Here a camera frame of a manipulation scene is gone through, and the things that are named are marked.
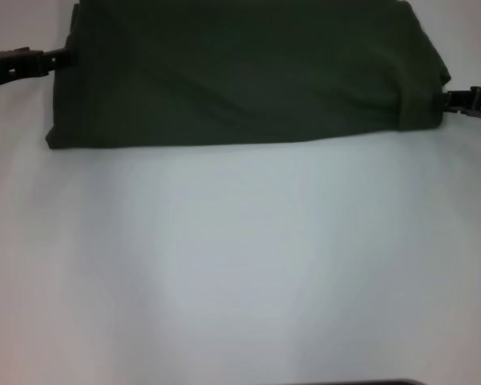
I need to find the dark green FREE t-shirt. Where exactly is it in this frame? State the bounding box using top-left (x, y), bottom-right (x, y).
top-left (44, 0), bottom-right (453, 151)

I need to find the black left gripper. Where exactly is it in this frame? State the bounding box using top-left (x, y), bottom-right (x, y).
top-left (0, 46), bottom-right (79, 91)

